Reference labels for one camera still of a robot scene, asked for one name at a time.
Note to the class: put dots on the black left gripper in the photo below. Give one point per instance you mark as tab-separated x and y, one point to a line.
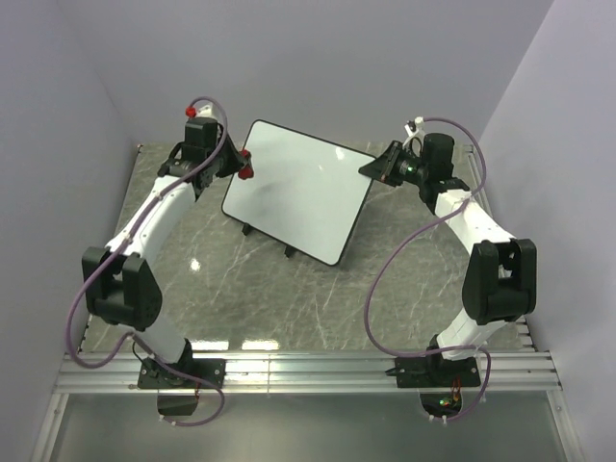
236	162

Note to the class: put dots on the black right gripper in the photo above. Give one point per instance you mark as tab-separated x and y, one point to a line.
383	168

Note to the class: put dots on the red whiteboard eraser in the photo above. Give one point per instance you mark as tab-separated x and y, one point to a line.
247	170

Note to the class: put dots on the white whiteboard with black frame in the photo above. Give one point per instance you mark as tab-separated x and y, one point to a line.
306	193

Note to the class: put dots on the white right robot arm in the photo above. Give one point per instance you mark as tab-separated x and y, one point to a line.
500	283

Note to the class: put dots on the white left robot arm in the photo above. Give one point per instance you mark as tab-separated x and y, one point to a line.
121	288

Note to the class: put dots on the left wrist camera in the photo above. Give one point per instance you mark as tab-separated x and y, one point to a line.
203	110

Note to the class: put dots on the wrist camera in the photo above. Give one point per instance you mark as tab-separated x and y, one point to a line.
414	129
203	110

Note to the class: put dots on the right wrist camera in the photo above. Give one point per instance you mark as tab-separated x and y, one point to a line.
414	129

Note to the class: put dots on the aluminium side rail right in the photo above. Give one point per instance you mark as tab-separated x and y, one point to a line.
522	327

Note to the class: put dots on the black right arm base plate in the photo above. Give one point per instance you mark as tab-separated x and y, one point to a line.
434	371

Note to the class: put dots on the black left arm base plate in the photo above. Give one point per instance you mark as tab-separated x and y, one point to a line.
153	376

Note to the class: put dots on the aluminium mounting rail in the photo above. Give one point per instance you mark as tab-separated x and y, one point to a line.
325	372

